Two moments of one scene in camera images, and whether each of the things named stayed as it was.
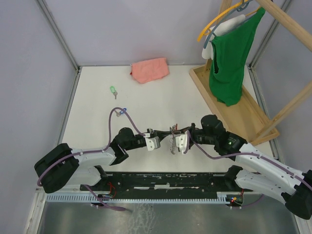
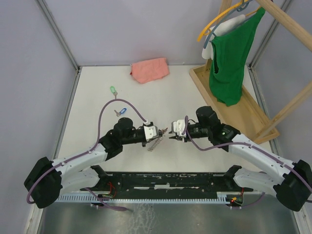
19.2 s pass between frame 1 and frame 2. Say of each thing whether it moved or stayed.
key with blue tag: stayed
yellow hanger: stayed
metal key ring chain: moved
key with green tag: stayed
